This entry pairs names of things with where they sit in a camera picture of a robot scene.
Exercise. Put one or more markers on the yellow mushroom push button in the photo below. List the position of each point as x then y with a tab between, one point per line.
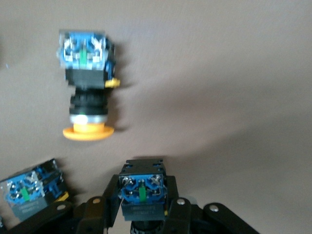
84	78
141	192

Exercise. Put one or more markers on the brown table mat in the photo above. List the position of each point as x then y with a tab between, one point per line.
207	85

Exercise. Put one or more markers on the green mushroom push button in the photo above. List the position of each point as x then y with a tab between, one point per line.
24	192

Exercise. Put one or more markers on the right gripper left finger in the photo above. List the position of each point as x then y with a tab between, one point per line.
97	214

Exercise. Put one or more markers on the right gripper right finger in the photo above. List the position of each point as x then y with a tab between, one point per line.
178	217

